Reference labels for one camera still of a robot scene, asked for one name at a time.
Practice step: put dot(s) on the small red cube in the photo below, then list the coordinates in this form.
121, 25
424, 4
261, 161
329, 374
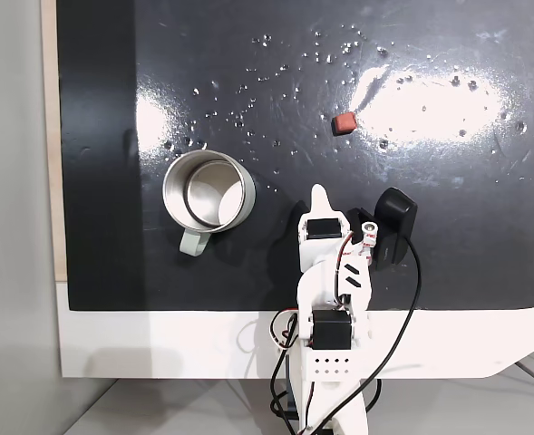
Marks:
344, 124

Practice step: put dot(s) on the black glossy table mat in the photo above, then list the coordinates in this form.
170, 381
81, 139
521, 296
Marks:
294, 68

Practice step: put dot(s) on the beige wooden board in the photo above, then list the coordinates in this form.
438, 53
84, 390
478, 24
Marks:
51, 136

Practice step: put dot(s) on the black oval camera box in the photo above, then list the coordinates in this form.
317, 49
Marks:
393, 213

